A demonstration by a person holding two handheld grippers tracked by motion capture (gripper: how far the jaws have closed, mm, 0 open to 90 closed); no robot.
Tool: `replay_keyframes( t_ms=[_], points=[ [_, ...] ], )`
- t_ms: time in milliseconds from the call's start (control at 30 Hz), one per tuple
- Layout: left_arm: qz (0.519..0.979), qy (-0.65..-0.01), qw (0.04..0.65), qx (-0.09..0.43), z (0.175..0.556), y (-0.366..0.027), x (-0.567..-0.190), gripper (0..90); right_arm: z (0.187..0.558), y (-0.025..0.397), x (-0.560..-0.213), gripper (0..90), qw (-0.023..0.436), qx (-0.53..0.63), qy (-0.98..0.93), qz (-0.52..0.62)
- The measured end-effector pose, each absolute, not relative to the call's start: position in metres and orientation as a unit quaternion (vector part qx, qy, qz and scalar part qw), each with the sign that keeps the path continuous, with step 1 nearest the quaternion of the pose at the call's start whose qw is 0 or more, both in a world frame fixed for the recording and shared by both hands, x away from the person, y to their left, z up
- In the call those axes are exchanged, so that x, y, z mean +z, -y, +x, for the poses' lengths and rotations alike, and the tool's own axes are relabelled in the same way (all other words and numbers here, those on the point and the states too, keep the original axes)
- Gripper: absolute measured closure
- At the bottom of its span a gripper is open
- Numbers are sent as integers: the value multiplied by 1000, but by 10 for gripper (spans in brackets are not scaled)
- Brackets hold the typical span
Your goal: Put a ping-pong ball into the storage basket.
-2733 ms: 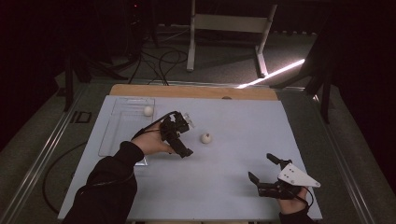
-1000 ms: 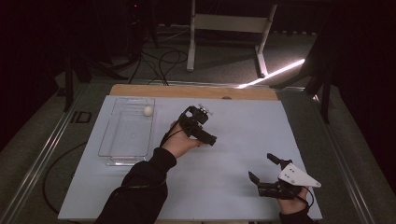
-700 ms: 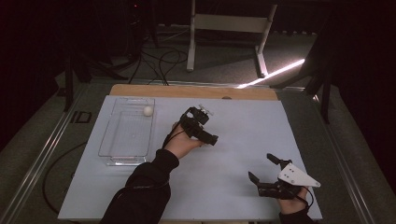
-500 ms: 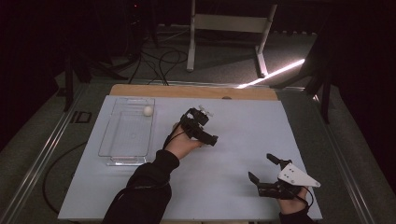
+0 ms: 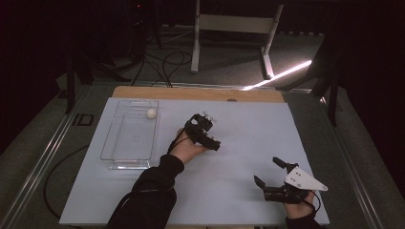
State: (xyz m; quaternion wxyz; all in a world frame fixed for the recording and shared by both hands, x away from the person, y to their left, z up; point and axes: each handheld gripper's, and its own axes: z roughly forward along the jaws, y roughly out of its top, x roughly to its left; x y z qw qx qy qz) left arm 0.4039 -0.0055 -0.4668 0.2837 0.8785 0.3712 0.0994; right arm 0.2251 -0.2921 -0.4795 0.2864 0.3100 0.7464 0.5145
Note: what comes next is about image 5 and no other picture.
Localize white desk frame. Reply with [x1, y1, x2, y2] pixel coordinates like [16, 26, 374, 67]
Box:
[190, 0, 285, 80]

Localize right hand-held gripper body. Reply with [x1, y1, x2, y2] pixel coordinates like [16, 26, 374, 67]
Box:
[263, 161, 330, 205]

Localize black metal stand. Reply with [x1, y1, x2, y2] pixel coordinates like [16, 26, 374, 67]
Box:
[65, 53, 132, 115]
[276, 15, 342, 128]

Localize clear plastic tray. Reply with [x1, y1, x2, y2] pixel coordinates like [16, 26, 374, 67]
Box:
[100, 98, 160, 171]

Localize person's right hand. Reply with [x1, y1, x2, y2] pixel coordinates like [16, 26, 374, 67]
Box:
[282, 191, 316, 221]

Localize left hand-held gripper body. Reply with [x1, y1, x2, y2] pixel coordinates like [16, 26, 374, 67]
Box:
[183, 112, 218, 149]

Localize person's left hand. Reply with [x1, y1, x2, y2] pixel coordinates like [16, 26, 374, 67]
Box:
[169, 127, 212, 166]

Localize black cable beside table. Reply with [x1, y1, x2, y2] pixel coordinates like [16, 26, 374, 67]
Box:
[43, 143, 92, 220]

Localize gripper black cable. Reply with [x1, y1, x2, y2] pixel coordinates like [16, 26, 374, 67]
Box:
[166, 130, 192, 155]
[310, 190, 322, 214]

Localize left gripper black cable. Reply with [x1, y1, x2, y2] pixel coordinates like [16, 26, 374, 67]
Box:
[166, 130, 192, 155]

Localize wooden table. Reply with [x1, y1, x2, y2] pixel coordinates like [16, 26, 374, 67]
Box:
[112, 85, 285, 103]

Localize metal floor rail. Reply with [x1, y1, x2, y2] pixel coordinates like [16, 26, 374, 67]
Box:
[0, 87, 89, 229]
[319, 94, 386, 229]

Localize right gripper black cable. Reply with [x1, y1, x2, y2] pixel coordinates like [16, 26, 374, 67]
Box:
[310, 190, 322, 214]

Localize light blue table mat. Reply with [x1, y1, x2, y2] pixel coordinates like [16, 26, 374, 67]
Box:
[58, 96, 330, 227]

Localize black floor cables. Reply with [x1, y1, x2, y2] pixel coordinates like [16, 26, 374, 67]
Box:
[130, 51, 194, 89]

